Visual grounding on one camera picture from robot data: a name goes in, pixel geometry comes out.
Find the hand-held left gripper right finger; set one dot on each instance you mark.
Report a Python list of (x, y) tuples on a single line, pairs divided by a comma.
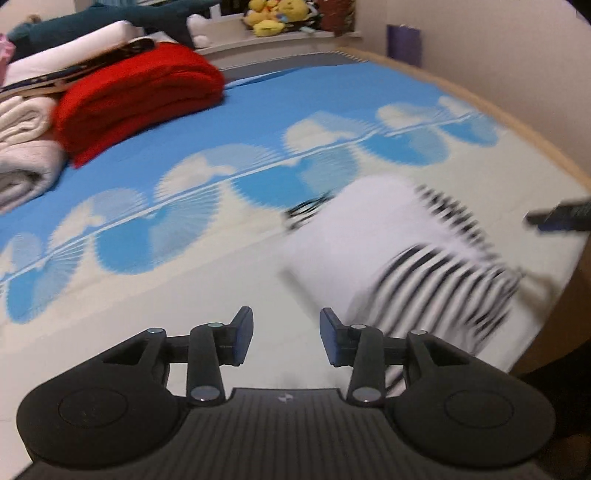
[(328, 338)]

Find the red folded blanket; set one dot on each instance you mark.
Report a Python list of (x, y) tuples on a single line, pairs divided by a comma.
[(138, 92)]

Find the teal plush shark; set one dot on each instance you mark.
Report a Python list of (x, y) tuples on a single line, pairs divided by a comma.
[(92, 21)]

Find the white folded towel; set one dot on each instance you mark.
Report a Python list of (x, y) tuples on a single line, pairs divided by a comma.
[(27, 170)]

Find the yellow plush toy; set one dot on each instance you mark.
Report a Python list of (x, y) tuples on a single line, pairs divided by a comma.
[(267, 22), (293, 9)]

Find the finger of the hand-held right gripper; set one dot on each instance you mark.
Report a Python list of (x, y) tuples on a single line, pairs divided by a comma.
[(561, 214)]

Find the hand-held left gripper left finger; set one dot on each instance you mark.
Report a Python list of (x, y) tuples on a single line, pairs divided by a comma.
[(244, 333)]

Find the white headboard shelf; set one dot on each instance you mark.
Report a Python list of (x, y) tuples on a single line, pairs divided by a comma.
[(277, 44)]

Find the folded white and navy cloth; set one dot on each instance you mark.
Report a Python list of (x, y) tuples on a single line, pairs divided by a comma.
[(92, 62)]

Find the cream folded towel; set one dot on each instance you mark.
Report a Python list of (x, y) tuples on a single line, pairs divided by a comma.
[(23, 120)]

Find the purple bag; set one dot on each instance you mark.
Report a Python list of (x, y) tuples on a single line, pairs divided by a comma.
[(404, 44)]

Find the black and white striped shirt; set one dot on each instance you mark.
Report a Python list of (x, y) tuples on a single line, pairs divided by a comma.
[(351, 230)]

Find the blue patterned bed sheet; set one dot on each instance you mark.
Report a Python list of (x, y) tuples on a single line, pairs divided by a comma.
[(231, 115)]

